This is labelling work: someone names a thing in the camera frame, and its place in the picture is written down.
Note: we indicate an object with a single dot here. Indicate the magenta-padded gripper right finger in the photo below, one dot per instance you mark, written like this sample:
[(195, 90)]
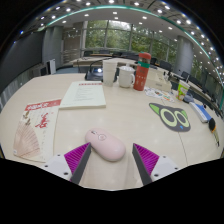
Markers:
[(148, 159)]

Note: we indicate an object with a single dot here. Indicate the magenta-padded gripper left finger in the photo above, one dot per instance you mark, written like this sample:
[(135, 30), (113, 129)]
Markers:
[(75, 158)]

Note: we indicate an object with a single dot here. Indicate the pink computer mouse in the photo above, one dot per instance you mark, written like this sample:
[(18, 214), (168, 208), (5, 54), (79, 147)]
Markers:
[(106, 145)]

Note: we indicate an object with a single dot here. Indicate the cat-face mouse pad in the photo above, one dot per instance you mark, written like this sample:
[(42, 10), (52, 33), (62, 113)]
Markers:
[(171, 117)]

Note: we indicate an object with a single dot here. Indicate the red and white magazine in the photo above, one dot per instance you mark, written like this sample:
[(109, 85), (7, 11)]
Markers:
[(35, 131)]

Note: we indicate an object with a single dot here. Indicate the white booklet with red title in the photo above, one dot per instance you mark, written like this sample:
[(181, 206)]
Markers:
[(83, 95)]

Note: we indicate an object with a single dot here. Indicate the blue and white book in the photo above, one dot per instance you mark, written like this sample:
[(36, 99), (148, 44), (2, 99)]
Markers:
[(200, 111)]

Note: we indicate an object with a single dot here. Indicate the black and yellow microphone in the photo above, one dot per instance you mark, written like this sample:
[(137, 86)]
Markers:
[(212, 126)]

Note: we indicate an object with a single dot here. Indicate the green printed paper cup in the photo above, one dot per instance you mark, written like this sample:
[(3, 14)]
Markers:
[(183, 90)]

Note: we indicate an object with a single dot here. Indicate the cream cardboard box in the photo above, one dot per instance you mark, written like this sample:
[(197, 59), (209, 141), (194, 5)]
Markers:
[(159, 81)]

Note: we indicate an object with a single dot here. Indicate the white lidded mug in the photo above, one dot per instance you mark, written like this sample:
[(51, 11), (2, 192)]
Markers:
[(125, 77)]

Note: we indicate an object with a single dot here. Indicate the black desk microphone unit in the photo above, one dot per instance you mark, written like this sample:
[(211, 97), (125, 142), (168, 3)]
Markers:
[(94, 75)]

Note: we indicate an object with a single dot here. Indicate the red thermos bottle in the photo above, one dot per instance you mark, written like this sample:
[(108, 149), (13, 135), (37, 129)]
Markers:
[(142, 71)]

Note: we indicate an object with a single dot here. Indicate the white paper cup stack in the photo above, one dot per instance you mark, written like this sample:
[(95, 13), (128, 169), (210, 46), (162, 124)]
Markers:
[(109, 73)]

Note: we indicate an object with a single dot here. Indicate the black office chairs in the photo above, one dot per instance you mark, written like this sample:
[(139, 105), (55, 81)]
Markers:
[(165, 65)]

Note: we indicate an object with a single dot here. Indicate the ceiling lights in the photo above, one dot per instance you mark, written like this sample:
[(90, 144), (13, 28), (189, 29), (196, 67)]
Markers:
[(115, 12)]

